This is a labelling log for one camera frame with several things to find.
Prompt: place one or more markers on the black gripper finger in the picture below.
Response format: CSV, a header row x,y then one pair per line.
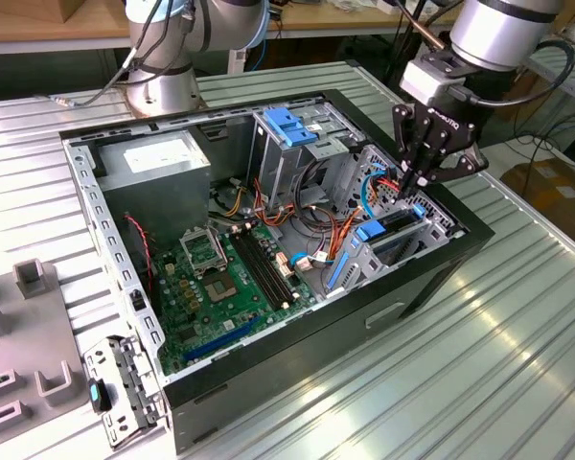
x,y
465,165
405,139

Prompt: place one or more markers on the hard disk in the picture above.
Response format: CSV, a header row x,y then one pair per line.
x,y
371,230

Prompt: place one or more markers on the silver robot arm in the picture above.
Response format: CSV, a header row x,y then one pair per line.
x,y
230,24

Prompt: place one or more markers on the grey metal disk bay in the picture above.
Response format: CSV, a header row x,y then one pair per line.
x,y
441,218

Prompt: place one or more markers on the black stand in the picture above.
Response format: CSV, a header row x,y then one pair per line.
x,y
397,62

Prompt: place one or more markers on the brown cardboard box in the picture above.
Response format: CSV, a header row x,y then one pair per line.
x,y
556,191

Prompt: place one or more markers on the blue drive cage latch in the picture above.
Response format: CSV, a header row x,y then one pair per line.
x,y
287,127

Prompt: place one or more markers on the grey metal drive cage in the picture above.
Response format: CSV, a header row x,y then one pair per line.
x,y
273,167

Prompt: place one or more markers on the black RAM slot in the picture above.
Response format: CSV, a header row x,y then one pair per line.
x,y
256,270
270,263

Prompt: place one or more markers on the CPU socket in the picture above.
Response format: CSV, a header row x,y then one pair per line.
x,y
218,290

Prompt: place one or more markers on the black open PC case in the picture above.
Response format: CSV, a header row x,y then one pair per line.
x,y
316,364

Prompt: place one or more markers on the grey power supply unit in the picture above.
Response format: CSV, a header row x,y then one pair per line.
x,y
158,191

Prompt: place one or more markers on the blue expansion slot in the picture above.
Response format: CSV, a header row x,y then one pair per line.
x,y
220,340

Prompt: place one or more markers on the green motherboard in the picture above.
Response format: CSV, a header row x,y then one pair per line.
x,y
182,306

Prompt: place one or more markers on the black case fan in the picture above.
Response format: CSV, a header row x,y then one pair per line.
x,y
134,249

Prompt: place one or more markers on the wooden desk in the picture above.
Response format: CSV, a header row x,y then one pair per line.
x,y
29,26

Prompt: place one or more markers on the grey parts rack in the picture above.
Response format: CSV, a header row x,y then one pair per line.
x,y
33,335

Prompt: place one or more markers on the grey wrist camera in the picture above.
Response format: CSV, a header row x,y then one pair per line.
x,y
426,79

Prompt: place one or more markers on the grey metal slot bracket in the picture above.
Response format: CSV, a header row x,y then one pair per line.
x,y
120,357

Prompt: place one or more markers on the black blue bracket latch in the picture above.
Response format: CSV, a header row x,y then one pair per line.
x,y
96,395

